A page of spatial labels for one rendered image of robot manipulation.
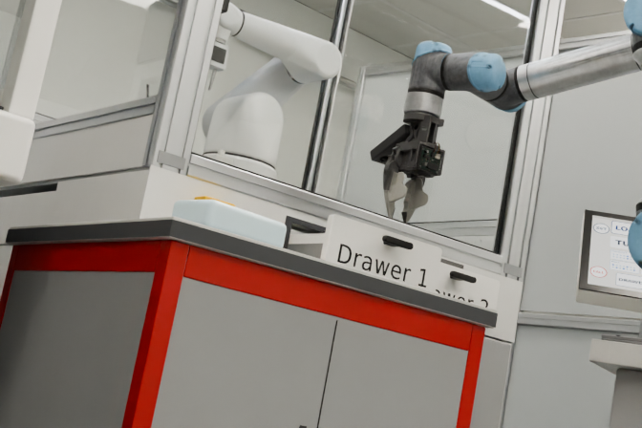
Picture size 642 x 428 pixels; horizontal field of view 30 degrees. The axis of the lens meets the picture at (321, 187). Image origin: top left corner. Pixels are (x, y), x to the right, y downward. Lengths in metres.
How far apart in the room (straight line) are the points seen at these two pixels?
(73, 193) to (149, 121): 0.31
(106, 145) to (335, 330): 0.88
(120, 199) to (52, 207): 0.32
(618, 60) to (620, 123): 1.83
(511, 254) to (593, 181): 1.37
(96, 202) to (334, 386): 0.85
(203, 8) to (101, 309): 0.82
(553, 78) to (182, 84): 0.73
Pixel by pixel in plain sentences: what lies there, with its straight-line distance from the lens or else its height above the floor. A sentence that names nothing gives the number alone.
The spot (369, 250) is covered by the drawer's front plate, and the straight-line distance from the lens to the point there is 2.37.
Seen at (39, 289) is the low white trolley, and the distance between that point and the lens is 1.99.
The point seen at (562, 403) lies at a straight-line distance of 4.09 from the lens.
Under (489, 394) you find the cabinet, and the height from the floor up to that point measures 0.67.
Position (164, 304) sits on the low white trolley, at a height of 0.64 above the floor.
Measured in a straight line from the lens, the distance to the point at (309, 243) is 2.40.
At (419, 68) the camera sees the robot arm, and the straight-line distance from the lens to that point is 2.42.
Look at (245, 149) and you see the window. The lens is 2.42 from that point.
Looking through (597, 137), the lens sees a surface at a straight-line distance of 4.25.
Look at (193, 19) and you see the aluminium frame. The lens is 2.38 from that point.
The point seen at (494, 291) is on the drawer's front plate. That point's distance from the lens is 2.80.
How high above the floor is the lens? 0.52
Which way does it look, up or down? 11 degrees up
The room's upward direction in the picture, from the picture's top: 11 degrees clockwise
